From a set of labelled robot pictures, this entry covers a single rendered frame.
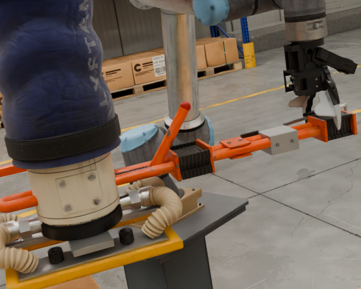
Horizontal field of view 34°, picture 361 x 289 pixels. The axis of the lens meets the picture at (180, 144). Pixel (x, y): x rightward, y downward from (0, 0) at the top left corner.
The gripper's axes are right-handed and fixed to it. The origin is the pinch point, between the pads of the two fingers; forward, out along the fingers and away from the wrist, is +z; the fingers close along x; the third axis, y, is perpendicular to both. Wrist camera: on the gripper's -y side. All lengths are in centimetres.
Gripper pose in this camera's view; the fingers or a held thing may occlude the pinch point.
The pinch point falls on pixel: (324, 124)
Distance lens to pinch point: 143.7
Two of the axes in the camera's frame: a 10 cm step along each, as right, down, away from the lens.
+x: 3.1, 2.1, -9.3
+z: 1.6, 9.5, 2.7
